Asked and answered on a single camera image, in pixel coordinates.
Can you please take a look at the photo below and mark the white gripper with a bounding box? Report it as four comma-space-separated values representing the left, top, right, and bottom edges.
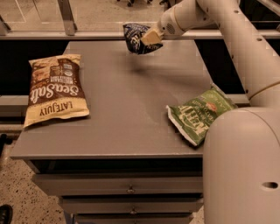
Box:
141, 6, 185, 46

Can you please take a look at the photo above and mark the blue chip bag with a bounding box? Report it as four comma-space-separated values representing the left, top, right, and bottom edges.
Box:
122, 23, 163, 54

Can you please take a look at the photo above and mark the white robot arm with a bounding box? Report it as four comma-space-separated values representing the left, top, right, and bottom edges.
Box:
143, 0, 280, 224

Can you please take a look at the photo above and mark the green chip bag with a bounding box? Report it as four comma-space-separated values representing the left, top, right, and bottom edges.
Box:
166, 84, 237, 146

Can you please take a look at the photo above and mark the brown Sea Salt chip bag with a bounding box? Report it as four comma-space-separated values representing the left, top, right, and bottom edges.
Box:
24, 54, 89, 128

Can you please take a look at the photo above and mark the grey metal railing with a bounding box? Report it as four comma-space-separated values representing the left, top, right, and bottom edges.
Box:
0, 0, 280, 41

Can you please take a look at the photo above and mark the grey drawer cabinet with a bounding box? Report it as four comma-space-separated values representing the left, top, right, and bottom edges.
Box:
10, 39, 245, 224

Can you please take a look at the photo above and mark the middle grey drawer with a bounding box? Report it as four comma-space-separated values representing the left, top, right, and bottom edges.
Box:
59, 195, 203, 214

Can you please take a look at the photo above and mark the grey drawer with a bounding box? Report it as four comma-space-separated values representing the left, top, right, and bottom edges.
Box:
32, 172, 203, 196
59, 195, 203, 214
75, 213, 193, 224

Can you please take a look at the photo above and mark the top grey drawer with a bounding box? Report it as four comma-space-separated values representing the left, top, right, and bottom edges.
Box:
32, 172, 203, 196

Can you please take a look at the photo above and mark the bottom grey drawer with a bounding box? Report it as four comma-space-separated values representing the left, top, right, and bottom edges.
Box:
75, 213, 193, 224

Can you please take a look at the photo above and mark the black shoe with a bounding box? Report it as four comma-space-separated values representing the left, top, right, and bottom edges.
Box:
0, 205, 13, 224

